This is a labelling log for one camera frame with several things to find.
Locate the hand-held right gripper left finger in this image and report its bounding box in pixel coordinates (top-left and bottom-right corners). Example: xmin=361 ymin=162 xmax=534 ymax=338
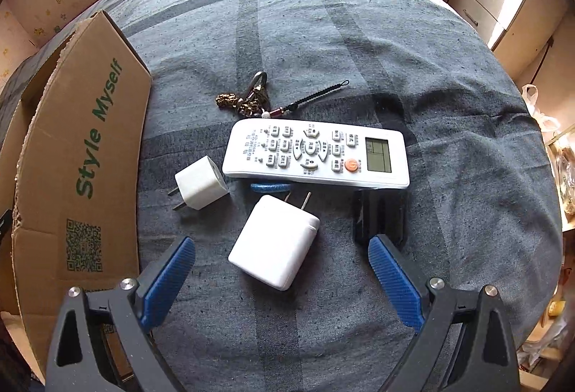
xmin=45 ymin=237 xmax=196 ymax=392

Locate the white plastic bag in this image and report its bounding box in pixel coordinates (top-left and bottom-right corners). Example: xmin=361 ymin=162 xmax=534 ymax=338
xmin=521 ymin=84 xmax=560 ymax=132

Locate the large white charger plug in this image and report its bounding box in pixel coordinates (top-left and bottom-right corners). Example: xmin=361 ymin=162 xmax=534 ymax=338
xmin=227 ymin=191 xmax=321 ymax=291

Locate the black glossy container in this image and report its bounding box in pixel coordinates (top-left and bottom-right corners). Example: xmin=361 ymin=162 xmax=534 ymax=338
xmin=353 ymin=189 xmax=407 ymax=249

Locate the small white charger plug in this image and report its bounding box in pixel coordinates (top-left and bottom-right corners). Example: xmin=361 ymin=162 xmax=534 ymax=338
xmin=167 ymin=155 xmax=231 ymax=213

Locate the glossy cosmetic tube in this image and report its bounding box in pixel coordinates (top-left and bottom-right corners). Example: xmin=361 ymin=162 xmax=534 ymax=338
xmin=249 ymin=182 xmax=295 ymax=196

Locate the brown cardboard box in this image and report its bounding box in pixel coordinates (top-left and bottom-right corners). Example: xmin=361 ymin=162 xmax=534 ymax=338
xmin=0 ymin=10 xmax=152 ymax=357

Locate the white remote control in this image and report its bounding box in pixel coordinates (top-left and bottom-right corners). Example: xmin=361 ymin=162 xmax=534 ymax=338
xmin=222 ymin=119 xmax=411 ymax=190

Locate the grey plaid bedsheet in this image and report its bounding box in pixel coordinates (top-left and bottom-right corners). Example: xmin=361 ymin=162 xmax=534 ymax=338
xmin=0 ymin=0 xmax=564 ymax=392

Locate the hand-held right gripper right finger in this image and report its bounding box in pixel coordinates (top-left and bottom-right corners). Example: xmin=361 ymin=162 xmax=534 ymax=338
xmin=367 ymin=234 xmax=522 ymax=392

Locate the keychain with braided cord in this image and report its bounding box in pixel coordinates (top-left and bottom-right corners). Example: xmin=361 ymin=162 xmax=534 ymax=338
xmin=215 ymin=71 xmax=351 ymax=119

